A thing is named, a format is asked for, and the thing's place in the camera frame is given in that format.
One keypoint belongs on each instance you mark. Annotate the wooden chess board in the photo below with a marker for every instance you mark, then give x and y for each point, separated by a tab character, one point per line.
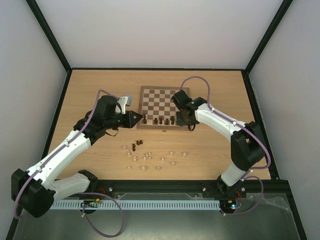
156	102

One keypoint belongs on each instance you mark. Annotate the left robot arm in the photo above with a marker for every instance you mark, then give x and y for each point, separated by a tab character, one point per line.
83	135

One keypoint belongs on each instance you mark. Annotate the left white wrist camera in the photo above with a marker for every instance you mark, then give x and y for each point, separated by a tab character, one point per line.
123	102

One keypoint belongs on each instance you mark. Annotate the light blue slotted cable duct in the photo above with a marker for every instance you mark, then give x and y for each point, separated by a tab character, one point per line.
72	204

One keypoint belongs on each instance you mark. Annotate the black aluminium frame rail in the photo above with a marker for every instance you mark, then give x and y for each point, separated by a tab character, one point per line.
160	186

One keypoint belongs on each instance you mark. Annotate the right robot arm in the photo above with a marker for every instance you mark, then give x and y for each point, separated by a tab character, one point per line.
247	146

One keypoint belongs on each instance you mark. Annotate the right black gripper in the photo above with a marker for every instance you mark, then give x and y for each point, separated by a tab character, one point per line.
181	120

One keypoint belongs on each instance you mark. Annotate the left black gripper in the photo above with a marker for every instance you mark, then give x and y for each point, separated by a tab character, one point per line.
131	122

